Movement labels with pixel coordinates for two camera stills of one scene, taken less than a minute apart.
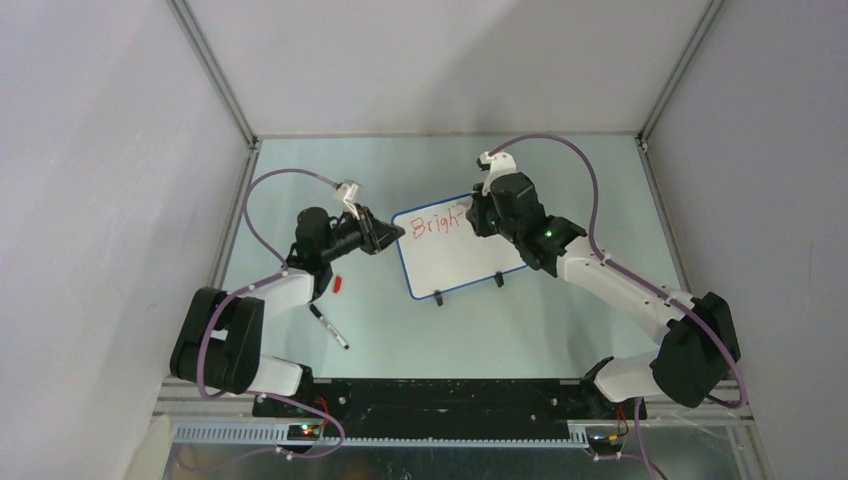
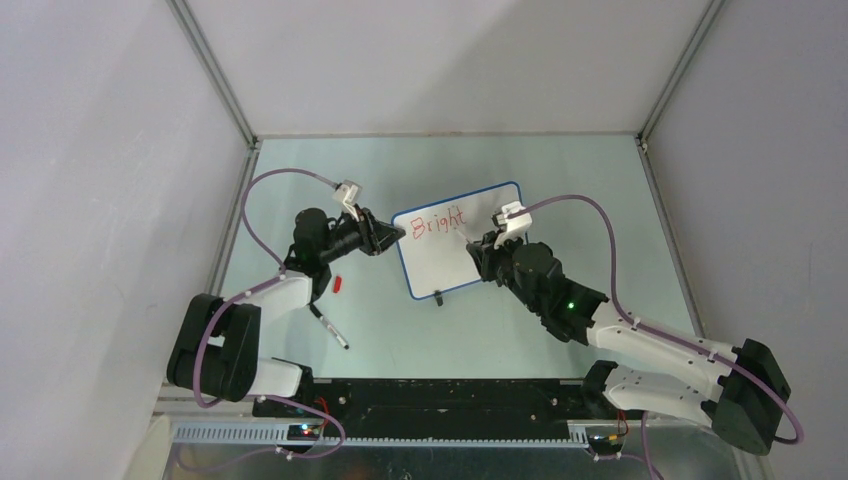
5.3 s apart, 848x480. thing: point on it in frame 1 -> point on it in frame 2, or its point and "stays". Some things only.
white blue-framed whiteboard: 443,252 stays
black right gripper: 476,214 -> 486,256
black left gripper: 375,235 stays
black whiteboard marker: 329,326 stays
